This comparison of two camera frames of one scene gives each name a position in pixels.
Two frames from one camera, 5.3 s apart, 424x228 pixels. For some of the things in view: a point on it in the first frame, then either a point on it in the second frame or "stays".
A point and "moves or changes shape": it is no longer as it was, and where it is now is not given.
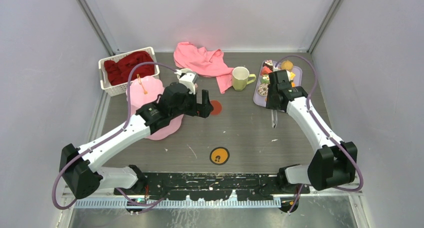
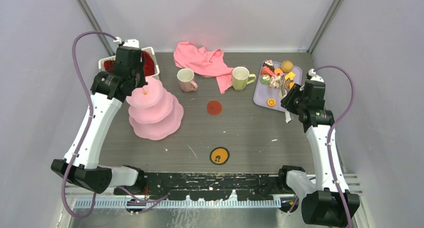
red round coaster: x=217 y=107 stays
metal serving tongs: x=274 y=117 moves or changes shape
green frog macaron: x=265 y=79 stays
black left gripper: x=203 y=109 → x=142 y=82
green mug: x=240 y=77 stays
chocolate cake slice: x=268 y=63 stays
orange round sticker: x=219 y=155 stays
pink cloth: x=205 y=63 stays
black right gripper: x=270 y=105 → x=287 y=102
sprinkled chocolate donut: x=263 y=89 moves or changes shape
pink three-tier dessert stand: x=145 y=90 stays
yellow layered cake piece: x=292 y=75 stays
